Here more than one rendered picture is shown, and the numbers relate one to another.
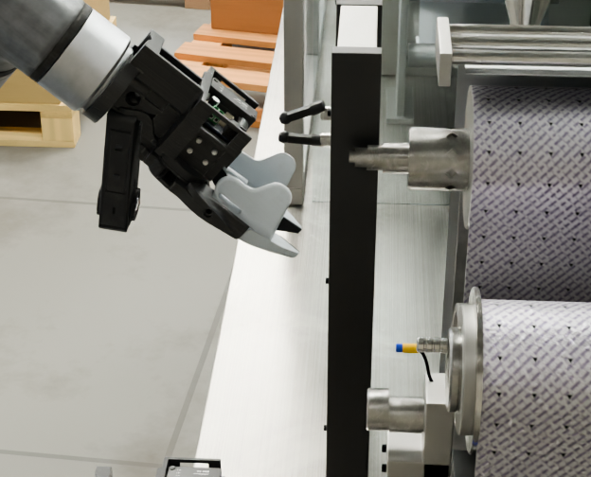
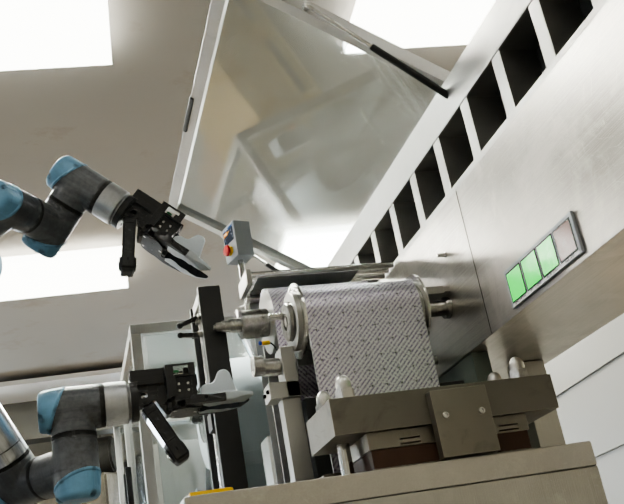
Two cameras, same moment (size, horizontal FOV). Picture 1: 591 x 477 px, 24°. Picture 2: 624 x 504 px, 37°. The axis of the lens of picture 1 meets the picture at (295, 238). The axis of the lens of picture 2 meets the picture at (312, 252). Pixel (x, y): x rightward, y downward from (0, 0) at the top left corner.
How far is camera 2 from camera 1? 1.47 m
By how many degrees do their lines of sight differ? 55
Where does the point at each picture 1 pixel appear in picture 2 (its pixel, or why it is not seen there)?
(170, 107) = (149, 213)
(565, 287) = not seen: hidden behind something
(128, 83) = (133, 199)
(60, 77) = (105, 195)
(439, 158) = (255, 313)
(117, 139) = (128, 226)
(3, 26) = (82, 177)
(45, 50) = (99, 185)
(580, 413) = (346, 304)
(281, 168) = not seen: hidden behind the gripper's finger
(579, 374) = (340, 291)
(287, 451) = not seen: outside the picture
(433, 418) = (284, 354)
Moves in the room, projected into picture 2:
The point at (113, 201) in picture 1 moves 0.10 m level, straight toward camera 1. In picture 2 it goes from (127, 253) to (142, 231)
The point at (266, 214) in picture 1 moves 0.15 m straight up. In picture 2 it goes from (195, 247) to (186, 178)
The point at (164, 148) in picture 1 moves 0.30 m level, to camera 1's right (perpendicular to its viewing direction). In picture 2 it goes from (150, 221) to (297, 216)
